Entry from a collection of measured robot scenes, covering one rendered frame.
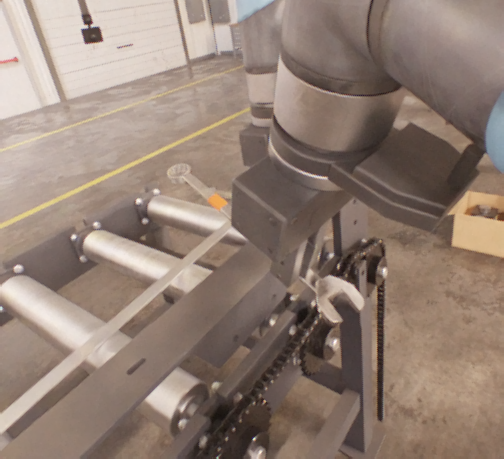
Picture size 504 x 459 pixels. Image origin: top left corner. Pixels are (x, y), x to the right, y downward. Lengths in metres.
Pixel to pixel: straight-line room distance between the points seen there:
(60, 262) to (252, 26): 1.24
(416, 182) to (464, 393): 1.85
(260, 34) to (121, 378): 0.47
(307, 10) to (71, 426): 0.51
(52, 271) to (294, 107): 1.44
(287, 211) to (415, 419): 1.73
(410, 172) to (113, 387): 0.47
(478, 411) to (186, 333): 1.56
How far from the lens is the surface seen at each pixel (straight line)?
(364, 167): 0.23
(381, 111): 0.23
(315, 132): 0.23
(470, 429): 1.96
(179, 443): 0.80
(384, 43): 0.17
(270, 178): 0.26
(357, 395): 1.55
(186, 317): 0.64
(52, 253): 1.59
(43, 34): 10.54
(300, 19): 0.21
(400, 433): 1.90
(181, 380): 0.91
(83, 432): 0.57
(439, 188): 0.24
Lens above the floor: 1.58
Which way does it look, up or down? 28 degrees down
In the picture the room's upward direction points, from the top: 9 degrees counter-clockwise
